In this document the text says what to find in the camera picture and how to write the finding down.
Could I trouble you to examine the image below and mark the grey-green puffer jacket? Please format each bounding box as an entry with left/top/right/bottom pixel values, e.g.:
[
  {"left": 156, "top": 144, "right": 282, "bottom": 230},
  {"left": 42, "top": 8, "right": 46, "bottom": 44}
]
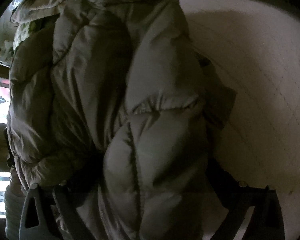
[{"left": 7, "top": 0, "right": 235, "bottom": 239}]

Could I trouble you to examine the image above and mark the floral curtain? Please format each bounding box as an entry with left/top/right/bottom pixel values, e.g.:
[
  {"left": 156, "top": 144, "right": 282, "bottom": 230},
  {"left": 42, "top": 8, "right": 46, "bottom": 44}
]
[{"left": 0, "top": 21, "right": 37, "bottom": 68}]

